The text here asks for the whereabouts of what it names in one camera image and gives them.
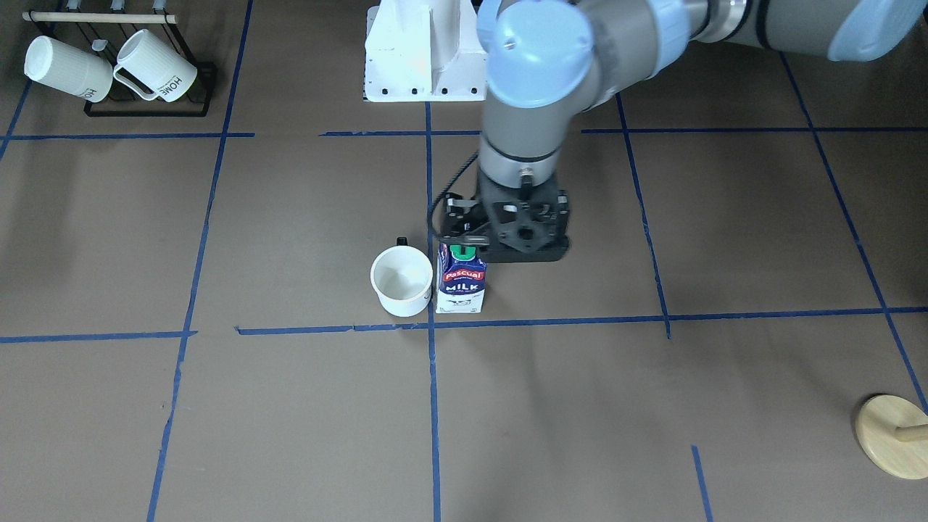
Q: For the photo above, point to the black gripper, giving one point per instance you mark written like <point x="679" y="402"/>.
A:
<point x="458" y="212"/>

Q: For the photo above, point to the blue Pascual milk carton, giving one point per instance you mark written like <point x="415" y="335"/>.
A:
<point x="460" y="280"/>

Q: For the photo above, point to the white smiley face cup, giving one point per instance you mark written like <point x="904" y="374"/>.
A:
<point x="401" y="277"/>

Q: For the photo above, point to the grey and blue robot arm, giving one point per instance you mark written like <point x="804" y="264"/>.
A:
<point x="548" y="61"/>

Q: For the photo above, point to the round wooden stand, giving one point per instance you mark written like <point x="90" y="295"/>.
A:
<point x="892" y="432"/>

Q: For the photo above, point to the white ribbed mug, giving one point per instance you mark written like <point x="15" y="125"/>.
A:
<point x="53" y="63"/>

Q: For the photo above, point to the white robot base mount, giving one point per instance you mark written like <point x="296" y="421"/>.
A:
<point x="423" y="51"/>

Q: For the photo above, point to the white HOME mug with handle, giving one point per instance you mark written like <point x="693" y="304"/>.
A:
<point x="151" y="69"/>

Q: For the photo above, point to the black wire mug rack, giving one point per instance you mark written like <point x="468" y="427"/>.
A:
<point x="101" y="28"/>

